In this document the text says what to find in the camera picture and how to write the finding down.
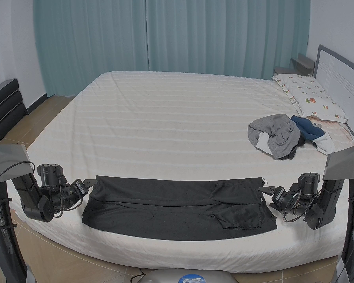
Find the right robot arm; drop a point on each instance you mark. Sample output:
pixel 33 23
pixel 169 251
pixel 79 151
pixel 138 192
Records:
pixel 327 199

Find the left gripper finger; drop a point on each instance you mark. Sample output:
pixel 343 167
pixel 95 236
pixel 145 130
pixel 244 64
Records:
pixel 90 183

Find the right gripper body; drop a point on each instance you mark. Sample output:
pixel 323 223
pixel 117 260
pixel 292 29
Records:
pixel 278 196

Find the black garment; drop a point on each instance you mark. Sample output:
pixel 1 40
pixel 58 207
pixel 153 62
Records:
pixel 171 205

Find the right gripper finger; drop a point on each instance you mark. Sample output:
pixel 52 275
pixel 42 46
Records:
pixel 267 190

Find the blue-green curtain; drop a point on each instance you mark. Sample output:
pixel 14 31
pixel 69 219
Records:
pixel 91 40
pixel 224 28

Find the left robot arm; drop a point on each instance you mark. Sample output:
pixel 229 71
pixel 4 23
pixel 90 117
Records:
pixel 32 199

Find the black chest of drawers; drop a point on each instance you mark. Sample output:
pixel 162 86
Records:
pixel 6 105

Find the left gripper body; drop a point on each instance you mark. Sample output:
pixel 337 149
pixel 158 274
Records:
pixel 79 189

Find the bed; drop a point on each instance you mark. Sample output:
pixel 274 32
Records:
pixel 171 134

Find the pile of clothes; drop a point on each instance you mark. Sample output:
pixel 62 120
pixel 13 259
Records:
pixel 278 134

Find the grey bedside table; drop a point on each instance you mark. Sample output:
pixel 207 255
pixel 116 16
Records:
pixel 301 65

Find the white printed pillow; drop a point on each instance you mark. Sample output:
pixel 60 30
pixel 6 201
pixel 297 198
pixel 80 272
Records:
pixel 309 96

